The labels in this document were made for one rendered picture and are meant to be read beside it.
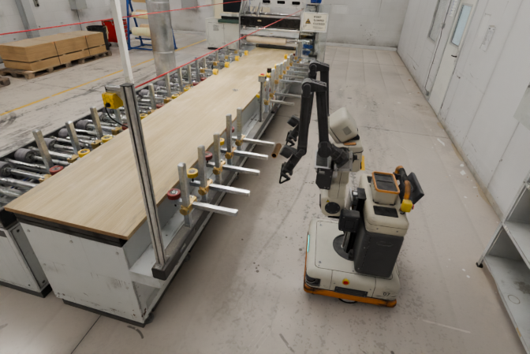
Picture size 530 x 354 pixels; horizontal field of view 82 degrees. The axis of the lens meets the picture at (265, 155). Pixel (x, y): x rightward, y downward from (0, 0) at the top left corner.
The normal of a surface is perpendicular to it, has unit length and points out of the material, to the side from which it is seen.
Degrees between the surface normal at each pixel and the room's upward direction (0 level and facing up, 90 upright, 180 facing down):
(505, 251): 90
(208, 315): 0
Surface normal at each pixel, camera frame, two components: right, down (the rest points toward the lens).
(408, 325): 0.04, -0.87
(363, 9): -0.25, 0.47
